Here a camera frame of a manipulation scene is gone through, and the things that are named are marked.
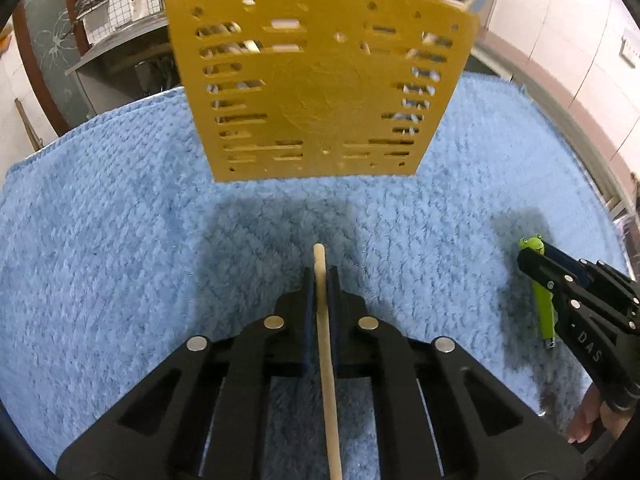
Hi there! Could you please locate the yellow perforated utensil holder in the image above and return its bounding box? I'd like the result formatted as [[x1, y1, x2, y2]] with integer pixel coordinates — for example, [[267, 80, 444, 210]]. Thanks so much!
[[165, 0, 479, 182]]

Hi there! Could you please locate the right hand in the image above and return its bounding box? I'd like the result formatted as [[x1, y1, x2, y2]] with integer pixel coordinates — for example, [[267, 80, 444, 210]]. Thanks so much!
[[566, 384, 632, 443]]

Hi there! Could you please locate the pale wooden chopstick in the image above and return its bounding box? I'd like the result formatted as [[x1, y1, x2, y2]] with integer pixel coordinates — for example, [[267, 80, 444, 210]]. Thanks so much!
[[314, 243, 343, 480]]

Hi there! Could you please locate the brown frame glass door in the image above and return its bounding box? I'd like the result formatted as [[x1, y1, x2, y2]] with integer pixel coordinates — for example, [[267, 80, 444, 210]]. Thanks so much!
[[12, 0, 94, 136]]

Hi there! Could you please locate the green frog handle fork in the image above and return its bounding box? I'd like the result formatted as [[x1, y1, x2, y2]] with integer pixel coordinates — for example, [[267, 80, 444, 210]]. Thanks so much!
[[518, 235, 556, 350]]

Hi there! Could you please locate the white wall socket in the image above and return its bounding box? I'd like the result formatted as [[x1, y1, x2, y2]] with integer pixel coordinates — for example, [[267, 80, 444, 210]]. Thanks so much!
[[620, 34, 640, 68]]

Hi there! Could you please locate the blue textured towel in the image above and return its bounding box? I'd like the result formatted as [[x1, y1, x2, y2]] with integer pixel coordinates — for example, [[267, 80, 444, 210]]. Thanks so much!
[[1, 74, 627, 466]]

